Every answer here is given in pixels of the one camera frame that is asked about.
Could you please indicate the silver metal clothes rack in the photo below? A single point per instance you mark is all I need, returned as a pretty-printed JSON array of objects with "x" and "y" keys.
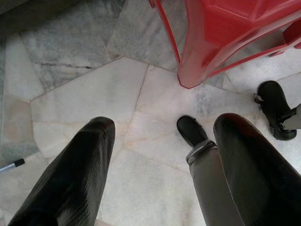
[{"x": 11, "y": 164}]

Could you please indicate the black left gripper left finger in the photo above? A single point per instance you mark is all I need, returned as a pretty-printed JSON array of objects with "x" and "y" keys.
[{"x": 70, "y": 183}]

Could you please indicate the red plastic stool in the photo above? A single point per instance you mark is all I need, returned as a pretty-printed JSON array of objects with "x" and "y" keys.
[{"x": 211, "y": 35}]

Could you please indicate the grey robot left leg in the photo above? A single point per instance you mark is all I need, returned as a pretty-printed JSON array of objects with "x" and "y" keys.
[{"x": 211, "y": 183}]

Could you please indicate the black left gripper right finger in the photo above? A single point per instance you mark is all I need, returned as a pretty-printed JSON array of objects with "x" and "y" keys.
[{"x": 263, "y": 188}]

